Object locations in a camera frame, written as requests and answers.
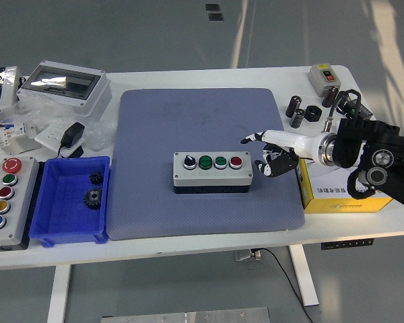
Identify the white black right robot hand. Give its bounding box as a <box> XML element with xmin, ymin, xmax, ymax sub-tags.
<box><xmin>240</xmin><ymin>129</ymin><xmax>321</xmax><ymax>178</ymax></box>

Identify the grey four-button control box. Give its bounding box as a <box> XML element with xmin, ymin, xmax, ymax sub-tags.
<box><xmin>172</xmin><ymin>151</ymin><xmax>254</xmax><ymax>195</ymax></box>

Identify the grey five-button control box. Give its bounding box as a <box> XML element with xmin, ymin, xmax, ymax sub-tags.
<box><xmin>0</xmin><ymin>155</ymin><xmax>41</xmax><ymax>252</ymax></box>

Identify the dark cylindrical capacitor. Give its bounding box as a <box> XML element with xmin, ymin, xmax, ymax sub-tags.
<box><xmin>322</xmin><ymin>85</ymin><xmax>339</xmax><ymax>108</ymax></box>
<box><xmin>286</xmin><ymin>95</ymin><xmax>303</xmax><ymax>118</ymax></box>
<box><xmin>333</xmin><ymin>89</ymin><xmax>350</xmax><ymax>110</ymax></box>
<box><xmin>289</xmin><ymin>108</ymin><xmax>306</xmax><ymax>129</ymax></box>

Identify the black hex nut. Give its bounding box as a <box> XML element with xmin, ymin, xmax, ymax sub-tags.
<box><xmin>304</xmin><ymin>105</ymin><xmax>323</xmax><ymax>122</ymax></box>

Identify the yellow white cardboard box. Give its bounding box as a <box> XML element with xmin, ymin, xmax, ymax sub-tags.
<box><xmin>296</xmin><ymin>157</ymin><xmax>394</xmax><ymax>215</ymax></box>

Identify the black green electronic module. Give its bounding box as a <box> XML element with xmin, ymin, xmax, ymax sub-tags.
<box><xmin>343</xmin><ymin>98</ymin><xmax>374</xmax><ymax>120</ymax></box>

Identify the grey under-table box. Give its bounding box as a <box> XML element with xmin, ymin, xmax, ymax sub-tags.
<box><xmin>234</xmin><ymin>248</ymin><xmax>262</xmax><ymax>262</ymax></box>

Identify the white table leg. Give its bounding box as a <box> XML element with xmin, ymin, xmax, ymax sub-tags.
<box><xmin>288</xmin><ymin>244</ymin><xmax>320</xmax><ymax>307</ymax></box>
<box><xmin>46</xmin><ymin>264</ymin><xmax>71</xmax><ymax>323</ymax></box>

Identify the grey-blue table mat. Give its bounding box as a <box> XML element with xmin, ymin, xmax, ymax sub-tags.
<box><xmin>106</xmin><ymin>87</ymin><xmax>306</xmax><ymax>241</ymax></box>

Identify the silver metal plate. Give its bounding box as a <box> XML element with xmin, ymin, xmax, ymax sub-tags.
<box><xmin>100</xmin><ymin>306</ymin><xmax>271</xmax><ymax>323</ymax></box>

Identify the large black bevel gear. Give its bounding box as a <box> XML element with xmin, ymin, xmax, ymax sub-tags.
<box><xmin>83</xmin><ymin>187</ymin><xmax>104</xmax><ymax>211</ymax></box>

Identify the grey distribution box clear lid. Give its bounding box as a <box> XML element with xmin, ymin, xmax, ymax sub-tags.
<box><xmin>16</xmin><ymin>60</ymin><xmax>113</xmax><ymax>118</ymax></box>

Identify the black power adapter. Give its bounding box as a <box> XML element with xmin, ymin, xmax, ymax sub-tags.
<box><xmin>56</xmin><ymin>121</ymin><xmax>86</xmax><ymax>159</ymax></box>

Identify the blue plastic bin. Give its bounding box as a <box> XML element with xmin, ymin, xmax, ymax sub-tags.
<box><xmin>29</xmin><ymin>155</ymin><xmax>111</xmax><ymax>248</ymax></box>

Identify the clear plastic bag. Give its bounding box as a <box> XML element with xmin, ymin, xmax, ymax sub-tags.
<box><xmin>0</xmin><ymin>90</ymin><xmax>117</xmax><ymax>152</ymax></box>

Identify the black white wrapped device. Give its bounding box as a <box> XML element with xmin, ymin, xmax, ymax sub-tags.
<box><xmin>0</xmin><ymin>66</ymin><xmax>27</xmax><ymax>119</ymax></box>

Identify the grey two-button switch box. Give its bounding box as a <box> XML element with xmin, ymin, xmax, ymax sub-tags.
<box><xmin>308</xmin><ymin>63</ymin><xmax>340</xmax><ymax>98</ymax></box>

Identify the black floor cable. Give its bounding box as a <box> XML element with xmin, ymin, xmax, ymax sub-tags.
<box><xmin>252</xmin><ymin>248</ymin><xmax>314</xmax><ymax>323</ymax></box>

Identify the white wall socket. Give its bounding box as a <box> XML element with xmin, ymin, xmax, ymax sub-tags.
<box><xmin>34</xmin><ymin>124</ymin><xmax>83</xmax><ymax>158</ymax></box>

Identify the silver metal bracket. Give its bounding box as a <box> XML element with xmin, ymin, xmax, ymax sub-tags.
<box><xmin>11</xmin><ymin>136</ymin><xmax>43</xmax><ymax>156</ymax></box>

